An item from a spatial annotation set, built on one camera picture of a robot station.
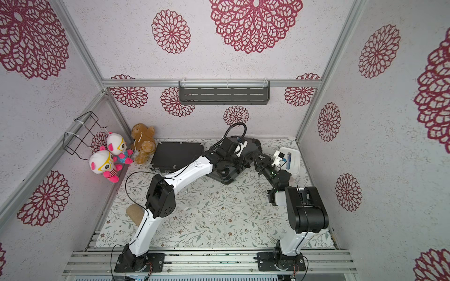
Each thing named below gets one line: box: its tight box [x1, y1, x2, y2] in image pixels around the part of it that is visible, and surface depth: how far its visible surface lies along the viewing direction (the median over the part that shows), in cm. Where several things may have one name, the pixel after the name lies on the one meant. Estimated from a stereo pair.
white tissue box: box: [277, 147, 301, 176], surface depth 102 cm
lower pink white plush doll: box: [89, 149, 124, 184], surface depth 87 cm
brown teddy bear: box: [131, 122, 156, 165], surface depth 112 cm
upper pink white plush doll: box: [106, 132, 134, 171], surface depth 97 cm
